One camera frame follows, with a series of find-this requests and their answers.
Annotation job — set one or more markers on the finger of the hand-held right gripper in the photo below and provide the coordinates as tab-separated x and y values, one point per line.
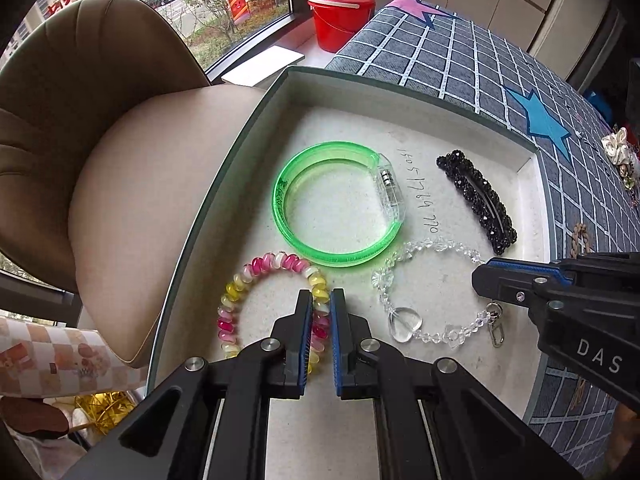
505	282

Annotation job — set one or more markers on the blue plastic stool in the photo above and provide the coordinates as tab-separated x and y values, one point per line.
600	104

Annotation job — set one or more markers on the brown leather chair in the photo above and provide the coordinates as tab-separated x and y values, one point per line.
125	185

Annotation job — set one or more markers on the green translucent bangle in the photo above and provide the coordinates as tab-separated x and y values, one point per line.
280	200

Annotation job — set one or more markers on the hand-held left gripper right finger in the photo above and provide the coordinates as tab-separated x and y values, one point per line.
340	347

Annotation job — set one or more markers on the blue checked star tablecloth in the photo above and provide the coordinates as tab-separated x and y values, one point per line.
450	60

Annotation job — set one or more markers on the person's right forearm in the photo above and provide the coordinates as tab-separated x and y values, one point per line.
626	427

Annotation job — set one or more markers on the white shallow tray box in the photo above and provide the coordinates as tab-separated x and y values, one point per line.
350	125

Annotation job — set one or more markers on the white tall cabinet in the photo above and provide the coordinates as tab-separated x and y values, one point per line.
570	15

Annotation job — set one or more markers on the white plastic bag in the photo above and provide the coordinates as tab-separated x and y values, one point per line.
35	457

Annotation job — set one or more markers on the brown round object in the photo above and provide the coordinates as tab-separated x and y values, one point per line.
30	415

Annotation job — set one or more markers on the checked bear print roll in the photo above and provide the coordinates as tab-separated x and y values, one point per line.
50	355

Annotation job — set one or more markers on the small white stool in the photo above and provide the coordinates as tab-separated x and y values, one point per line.
265	65

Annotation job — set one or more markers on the black beaded hair clip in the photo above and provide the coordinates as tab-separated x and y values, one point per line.
450	166

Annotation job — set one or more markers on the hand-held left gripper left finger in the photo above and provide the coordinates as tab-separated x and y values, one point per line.
302	345

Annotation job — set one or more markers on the cream fabric scrunchie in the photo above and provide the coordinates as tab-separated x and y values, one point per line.
620	142

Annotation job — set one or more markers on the red plastic bucket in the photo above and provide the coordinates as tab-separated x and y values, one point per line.
340	25

